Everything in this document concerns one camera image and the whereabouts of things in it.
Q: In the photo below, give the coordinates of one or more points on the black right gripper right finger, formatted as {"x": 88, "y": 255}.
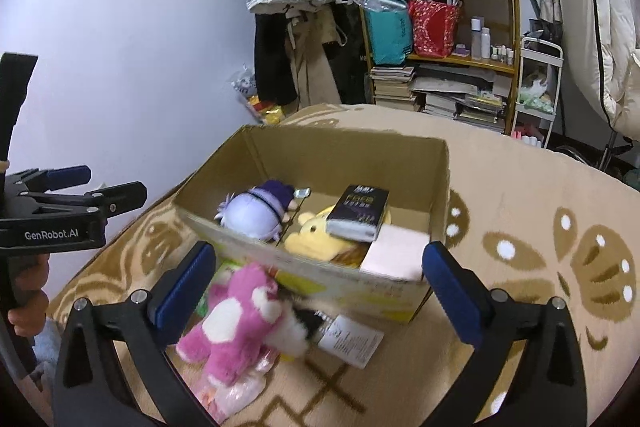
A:
{"x": 549, "y": 385}

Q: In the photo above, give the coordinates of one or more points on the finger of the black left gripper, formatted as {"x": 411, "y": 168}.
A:
{"x": 44, "y": 204}
{"x": 50, "y": 179}

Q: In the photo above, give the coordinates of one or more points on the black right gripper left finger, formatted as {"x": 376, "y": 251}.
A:
{"x": 90, "y": 386}

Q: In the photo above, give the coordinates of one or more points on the purple round plush doll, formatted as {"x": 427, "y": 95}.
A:
{"x": 263, "y": 211}

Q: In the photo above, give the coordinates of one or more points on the yellow bear plush toy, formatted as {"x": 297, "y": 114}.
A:
{"x": 312, "y": 241}

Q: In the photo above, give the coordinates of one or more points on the pink swirl roll cushion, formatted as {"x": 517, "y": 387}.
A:
{"x": 396, "y": 254}

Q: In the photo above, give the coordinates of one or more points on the black Face tissue pack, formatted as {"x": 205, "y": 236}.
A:
{"x": 359, "y": 213}

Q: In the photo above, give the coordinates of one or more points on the person's left hand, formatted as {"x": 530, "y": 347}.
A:
{"x": 28, "y": 320}

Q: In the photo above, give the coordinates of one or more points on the pink plastic bag package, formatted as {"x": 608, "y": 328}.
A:
{"x": 222, "y": 402}

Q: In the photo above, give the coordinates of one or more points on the beige patterned carpet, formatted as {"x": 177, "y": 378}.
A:
{"x": 532, "y": 222}

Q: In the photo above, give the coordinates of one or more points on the pink bear plush toy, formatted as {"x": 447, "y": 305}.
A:
{"x": 250, "y": 320}

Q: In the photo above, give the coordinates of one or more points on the clear snack bag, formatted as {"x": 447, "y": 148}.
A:
{"x": 245, "y": 87}

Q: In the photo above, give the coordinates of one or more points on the white paper tag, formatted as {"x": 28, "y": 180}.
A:
{"x": 351, "y": 342}

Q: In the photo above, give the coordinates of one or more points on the black hanging clothes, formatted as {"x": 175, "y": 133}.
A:
{"x": 311, "y": 58}

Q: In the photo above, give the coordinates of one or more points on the open cardboard box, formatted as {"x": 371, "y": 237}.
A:
{"x": 326, "y": 161}

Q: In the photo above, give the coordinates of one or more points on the stack of books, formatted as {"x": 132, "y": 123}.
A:
{"x": 475, "y": 96}

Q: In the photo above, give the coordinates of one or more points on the teal bag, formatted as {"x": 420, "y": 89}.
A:
{"x": 389, "y": 30}

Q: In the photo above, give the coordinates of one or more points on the white metal cart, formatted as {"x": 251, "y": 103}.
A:
{"x": 537, "y": 92}

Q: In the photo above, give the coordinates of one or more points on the red patterned bag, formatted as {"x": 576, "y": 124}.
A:
{"x": 434, "y": 27}

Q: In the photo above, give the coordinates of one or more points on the wooden shelf unit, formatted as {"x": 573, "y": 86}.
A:
{"x": 505, "y": 63}

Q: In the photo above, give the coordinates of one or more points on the white bedding pile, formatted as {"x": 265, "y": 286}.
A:
{"x": 601, "y": 42}

